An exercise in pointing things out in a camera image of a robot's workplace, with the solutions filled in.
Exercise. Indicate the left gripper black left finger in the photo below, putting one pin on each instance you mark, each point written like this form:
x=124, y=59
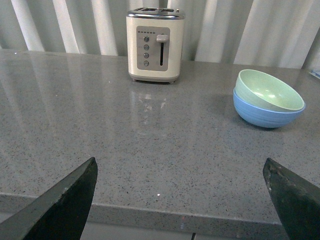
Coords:
x=58, y=214

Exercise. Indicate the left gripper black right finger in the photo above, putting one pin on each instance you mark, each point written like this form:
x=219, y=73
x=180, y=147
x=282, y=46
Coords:
x=296, y=201

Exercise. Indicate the blue plastic bowl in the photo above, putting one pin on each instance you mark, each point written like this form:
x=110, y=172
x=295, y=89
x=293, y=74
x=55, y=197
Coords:
x=263, y=117

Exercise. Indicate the green plastic bowl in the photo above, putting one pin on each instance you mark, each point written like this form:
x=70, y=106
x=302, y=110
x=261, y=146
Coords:
x=267, y=92

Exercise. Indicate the clear plastic food container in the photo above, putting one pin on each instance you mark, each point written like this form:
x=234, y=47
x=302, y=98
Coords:
x=315, y=73

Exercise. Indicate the white pleated curtain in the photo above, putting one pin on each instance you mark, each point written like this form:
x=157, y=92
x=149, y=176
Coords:
x=271, y=33

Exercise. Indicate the cream two-slot toaster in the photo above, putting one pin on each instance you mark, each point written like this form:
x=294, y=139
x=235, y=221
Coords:
x=155, y=45

